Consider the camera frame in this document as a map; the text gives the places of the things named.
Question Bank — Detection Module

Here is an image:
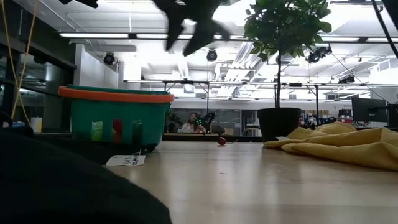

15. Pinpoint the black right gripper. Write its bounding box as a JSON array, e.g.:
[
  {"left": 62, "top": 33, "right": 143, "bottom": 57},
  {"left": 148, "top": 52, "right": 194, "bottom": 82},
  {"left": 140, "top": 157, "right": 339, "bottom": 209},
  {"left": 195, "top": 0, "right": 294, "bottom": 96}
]
[{"left": 152, "top": 0, "right": 231, "bottom": 57}]

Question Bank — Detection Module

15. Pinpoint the red toy cherry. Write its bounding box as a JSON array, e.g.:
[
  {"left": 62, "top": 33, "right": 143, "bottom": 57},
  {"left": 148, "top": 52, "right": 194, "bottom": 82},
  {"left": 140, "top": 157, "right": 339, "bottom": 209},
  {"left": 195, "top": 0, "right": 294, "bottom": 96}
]
[{"left": 216, "top": 136, "right": 239, "bottom": 146}]

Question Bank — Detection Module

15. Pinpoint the black background equipment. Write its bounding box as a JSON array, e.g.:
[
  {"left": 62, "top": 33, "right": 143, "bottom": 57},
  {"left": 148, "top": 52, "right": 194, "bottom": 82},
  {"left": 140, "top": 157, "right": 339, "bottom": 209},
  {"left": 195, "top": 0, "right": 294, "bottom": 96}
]
[{"left": 195, "top": 111, "right": 225, "bottom": 136}]

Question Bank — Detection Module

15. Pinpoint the small potted succulent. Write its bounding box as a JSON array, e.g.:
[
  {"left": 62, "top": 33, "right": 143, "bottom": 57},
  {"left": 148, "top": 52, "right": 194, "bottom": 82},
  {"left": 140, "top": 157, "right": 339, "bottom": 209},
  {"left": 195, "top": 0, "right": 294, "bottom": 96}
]
[{"left": 166, "top": 110, "right": 184, "bottom": 134}]

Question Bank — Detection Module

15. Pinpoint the person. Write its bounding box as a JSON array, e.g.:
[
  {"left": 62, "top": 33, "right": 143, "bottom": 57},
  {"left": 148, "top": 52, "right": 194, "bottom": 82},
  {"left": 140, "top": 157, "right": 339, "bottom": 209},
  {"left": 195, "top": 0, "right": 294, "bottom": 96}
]
[{"left": 180, "top": 112, "right": 201, "bottom": 134}]

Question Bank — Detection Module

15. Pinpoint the teal plastic basket orange rim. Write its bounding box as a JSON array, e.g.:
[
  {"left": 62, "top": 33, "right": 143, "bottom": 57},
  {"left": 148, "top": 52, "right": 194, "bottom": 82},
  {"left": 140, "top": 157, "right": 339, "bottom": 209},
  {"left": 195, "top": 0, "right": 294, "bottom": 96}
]
[{"left": 58, "top": 84, "right": 175, "bottom": 150}]

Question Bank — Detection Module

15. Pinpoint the large potted leafy plant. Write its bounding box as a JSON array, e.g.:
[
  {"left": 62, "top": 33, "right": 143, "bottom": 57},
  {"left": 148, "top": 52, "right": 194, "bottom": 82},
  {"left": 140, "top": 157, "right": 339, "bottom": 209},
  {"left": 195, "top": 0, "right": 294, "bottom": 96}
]
[{"left": 243, "top": 0, "right": 333, "bottom": 143}]

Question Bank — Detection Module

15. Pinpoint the white handwritten paper tag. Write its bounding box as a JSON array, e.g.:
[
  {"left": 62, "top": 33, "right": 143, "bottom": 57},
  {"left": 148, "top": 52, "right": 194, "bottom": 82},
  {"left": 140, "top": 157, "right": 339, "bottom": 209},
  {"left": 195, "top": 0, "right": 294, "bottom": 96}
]
[{"left": 105, "top": 154, "right": 146, "bottom": 167}]

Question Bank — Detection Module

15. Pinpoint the white cup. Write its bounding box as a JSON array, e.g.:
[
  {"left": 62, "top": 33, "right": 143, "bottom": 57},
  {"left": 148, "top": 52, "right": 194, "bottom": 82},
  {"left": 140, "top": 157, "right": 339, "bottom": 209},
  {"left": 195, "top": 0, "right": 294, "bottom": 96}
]
[{"left": 30, "top": 116, "right": 43, "bottom": 133}]

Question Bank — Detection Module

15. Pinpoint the yellow cloth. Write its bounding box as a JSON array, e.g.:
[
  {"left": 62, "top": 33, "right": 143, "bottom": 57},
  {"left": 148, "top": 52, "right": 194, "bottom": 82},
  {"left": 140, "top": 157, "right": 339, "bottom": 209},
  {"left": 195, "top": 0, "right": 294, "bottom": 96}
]
[{"left": 263, "top": 121, "right": 398, "bottom": 172}]

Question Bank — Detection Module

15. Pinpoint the black computer monitor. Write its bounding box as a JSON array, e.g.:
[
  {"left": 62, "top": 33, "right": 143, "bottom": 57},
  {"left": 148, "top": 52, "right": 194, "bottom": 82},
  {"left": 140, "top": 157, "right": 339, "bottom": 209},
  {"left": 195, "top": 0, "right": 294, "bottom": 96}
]
[
  {"left": 387, "top": 104, "right": 398, "bottom": 128},
  {"left": 351, "top": 97, "right": 388, "bottom": 123}
]

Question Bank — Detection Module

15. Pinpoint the black cloth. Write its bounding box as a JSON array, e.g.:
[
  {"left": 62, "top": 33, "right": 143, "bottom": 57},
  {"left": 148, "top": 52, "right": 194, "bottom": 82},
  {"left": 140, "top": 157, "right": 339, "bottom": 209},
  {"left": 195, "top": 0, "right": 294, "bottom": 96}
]
[{"left": 0, "top": 110, "right": 173, "bottom": 224}]

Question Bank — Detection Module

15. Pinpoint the black aluminium table frame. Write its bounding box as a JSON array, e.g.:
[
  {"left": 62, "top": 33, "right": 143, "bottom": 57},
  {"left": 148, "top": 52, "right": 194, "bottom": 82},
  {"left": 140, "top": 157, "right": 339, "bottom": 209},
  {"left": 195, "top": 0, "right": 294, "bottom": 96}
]
[{"left": 34, "top": 132, "right": 264, "bottom": 143}]

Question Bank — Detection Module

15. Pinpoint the yellow cable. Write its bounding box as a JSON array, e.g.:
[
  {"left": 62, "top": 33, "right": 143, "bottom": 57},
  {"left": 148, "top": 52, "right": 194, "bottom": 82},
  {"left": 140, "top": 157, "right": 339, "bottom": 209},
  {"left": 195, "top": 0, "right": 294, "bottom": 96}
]
[{"left": 1, "top": 0, "right": 39, "bottom": 125}]

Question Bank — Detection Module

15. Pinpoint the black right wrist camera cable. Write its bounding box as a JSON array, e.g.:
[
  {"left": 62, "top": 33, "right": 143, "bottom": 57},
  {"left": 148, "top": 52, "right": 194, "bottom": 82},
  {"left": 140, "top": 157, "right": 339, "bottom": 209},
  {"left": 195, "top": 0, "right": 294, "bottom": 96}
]
[{"left": 371, "top": 0, "right": 398, "bottom": 60}]

